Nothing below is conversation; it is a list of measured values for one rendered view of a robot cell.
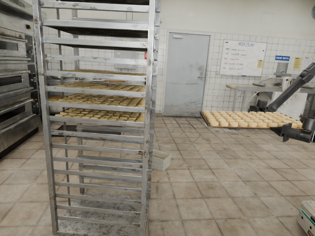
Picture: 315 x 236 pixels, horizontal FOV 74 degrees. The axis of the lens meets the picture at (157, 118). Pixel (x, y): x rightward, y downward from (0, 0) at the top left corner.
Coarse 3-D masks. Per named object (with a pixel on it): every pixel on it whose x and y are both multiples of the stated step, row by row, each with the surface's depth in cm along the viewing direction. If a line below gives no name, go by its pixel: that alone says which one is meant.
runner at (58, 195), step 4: (56, 196) 140; (60, 196) 140; (64, 196) 140; (68, 196) 139; (72, 196) 139; (76, 196) 139; (80, 196) 139; (84, 196) 139; (88, 196) 138; (92, 196) 138; (96, 200) 139; (100, 200) 139; (104, 200) 138; (108, 200) 138; (112, 200) 138; (116, 200) 138; (120, 200) 138; (124, 200) 137; (128, 200) 137; (132, 200) 137; (136, 200) 137; (136, 204) 138; (140, 204) 137
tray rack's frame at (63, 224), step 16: (32, 0) 107; (48, 112) 124; (48, 128) 125; (64, 128) 149; (48, 144) 127; (80, 144) 175; (48, 160) 130; (48, 176) 133; (80, 192) 188; (96, 192) 189; (112, 208) 170; (128, 208) 171; (64, 224) 151; (80, 224) 152; (96, 224) 152
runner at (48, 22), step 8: (48, 24) 112; (56, 24) 112; (64, 24) 112; (72, 24) 111; (80, 24) 111; (88, 24) 111; (96, 24) 111; (104, 24) 110; (112, 24) 110; (120, 24) 110; (128, 24) 110; (136, 24) 109; (144, 24) 109
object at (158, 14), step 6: (156, 12) 146; (156, 18) 147; (156, 30) 149; (156, 42) 151; (156, 54) 153; (156, 60) 154; (156, 66) 155; (156, 72) 156; (156, 78) 157; (156, 84) 159; (156, 90) 163; (150, 126) 167; (150, 138) 170; (150, 156) 174; (150, 168) 177; (150, 186) 181
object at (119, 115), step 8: (64, 112) 137; (72, 112) 138; (80, 112) 143; (88, 112) 142; (96, 112) 142; (104, 112) 143; (112, 112) 146; (120, 112) 145; (128, 112) 147; (136, 112) 148; (120, 120) 127; (128, 120) 127; (136, 120) 128
